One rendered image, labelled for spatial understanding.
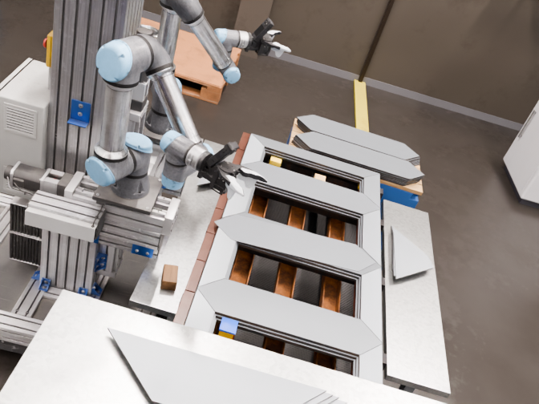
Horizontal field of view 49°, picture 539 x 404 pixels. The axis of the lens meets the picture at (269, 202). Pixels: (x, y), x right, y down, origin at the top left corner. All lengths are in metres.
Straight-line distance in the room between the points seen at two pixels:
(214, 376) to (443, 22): 5.10
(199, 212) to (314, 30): 3.72
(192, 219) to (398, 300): 1.02
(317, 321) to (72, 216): 1.01
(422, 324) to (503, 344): 1.46
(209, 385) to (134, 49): 1.03
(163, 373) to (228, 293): 0.64
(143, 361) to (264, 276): 1.22
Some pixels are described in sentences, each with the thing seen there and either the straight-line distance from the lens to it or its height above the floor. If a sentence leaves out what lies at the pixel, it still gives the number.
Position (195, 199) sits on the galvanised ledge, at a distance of 2.97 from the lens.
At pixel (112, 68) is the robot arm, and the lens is 1.93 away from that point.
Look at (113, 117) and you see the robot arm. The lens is 2.04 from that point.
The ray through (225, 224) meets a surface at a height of 0.85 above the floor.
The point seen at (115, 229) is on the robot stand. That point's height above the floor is 0.87.
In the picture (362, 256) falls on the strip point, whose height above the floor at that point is 0.85.
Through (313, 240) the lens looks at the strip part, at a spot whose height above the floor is 0.85.
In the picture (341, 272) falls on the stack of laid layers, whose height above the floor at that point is 0.83.
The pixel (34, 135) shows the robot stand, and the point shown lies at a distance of 2.50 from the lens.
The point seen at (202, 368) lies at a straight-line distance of 1.80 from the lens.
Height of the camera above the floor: 2.50
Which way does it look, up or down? 36 degrees down
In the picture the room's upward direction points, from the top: 19 degrees clockwise
